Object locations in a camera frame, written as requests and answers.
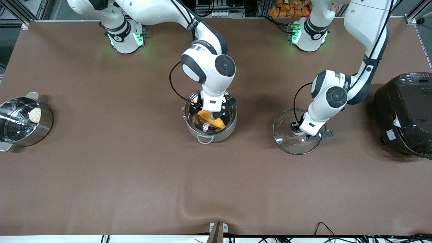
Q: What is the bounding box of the yellow plastic corn cob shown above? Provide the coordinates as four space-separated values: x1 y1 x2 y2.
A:
197 110 226 129

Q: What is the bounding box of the round glass pot lid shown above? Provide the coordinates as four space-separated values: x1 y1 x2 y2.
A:
273 108 323 155

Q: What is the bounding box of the stainless steel steamer pot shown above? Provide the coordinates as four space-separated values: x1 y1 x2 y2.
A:
0 92 54 152

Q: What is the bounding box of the brown table mat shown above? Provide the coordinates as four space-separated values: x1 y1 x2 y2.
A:
0 18 432 237

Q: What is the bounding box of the black electric rice cooker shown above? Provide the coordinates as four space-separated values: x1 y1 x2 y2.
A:
374 72 432 160

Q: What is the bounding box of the pile of orange toys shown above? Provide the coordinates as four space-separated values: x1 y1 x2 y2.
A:
269 0 312 18

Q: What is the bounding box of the white steamed bun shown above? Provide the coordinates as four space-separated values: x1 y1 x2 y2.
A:
28 107 42 123

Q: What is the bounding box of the perforated metal steamer basket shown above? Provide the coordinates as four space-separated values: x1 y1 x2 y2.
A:
1 104 36 141

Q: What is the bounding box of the grey cooking pot with handles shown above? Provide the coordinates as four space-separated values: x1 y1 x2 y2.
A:
183 88 238 144

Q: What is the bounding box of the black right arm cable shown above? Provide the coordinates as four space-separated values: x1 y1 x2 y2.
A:
169 0 205 106

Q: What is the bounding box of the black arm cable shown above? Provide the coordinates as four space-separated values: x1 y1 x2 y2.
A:
293 0 395 126
169 0 205 106

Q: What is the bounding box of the black looped cable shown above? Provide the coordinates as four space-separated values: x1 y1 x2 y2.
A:
314 222 338 237

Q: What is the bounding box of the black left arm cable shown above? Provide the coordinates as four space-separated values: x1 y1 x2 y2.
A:
293 0 395 126

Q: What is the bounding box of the metal table clamp bracket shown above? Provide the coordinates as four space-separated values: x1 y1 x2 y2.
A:
207 222 228 243

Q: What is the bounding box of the aluminium frame profile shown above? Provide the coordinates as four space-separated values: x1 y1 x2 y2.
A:
404 0 432 25

